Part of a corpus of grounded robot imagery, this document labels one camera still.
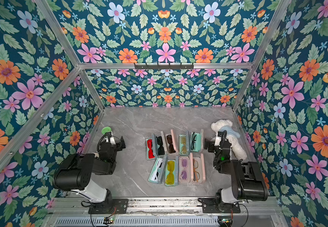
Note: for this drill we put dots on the grey case with yellow glasses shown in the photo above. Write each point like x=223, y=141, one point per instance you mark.
x=176, y=171

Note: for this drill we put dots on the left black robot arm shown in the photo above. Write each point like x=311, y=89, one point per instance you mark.
x=74, y=173

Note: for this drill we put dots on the black hook rack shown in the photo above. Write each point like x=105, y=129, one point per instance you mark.
x=163, y=66

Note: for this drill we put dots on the pink case with brown glasses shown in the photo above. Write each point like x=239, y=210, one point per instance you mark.
x=171, y=143

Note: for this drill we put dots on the grey case with red glasses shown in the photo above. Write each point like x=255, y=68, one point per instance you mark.
x=154, y=145

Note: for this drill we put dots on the aluminium front rail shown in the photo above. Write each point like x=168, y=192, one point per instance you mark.
x=156, y=206

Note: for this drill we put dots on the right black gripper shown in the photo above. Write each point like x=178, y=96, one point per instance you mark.
x=210, y=144

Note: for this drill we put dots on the grey case with black glasses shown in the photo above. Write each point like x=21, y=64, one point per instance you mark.
x=161, y=148

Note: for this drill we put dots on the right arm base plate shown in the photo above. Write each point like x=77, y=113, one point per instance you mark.
x=210, y=205

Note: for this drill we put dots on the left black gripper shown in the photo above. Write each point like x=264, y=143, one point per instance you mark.
x=119, y=143

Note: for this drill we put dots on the white sunglasses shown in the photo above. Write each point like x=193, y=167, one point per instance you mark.
x=155, y=172

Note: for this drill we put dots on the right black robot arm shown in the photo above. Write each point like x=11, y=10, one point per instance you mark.
x=247, y=183

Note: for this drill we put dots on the green lidded small jar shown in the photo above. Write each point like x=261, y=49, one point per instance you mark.
x=106, y=132

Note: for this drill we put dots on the green case with olive glasses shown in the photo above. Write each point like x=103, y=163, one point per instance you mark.
x=184, y=144

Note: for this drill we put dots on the yellow sunglasses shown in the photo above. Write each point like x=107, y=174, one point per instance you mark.
x=170, y=175

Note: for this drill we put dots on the white teddy bear blue shirt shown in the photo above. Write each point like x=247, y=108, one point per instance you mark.
x=232, y=136

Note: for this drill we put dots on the green case with black glasses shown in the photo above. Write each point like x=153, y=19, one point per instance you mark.
x=197, y=141

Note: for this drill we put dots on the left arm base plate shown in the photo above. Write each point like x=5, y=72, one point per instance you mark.
x=109, y=206

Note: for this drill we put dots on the grey case with white glasses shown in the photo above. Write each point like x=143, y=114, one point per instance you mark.
x=161, y=171

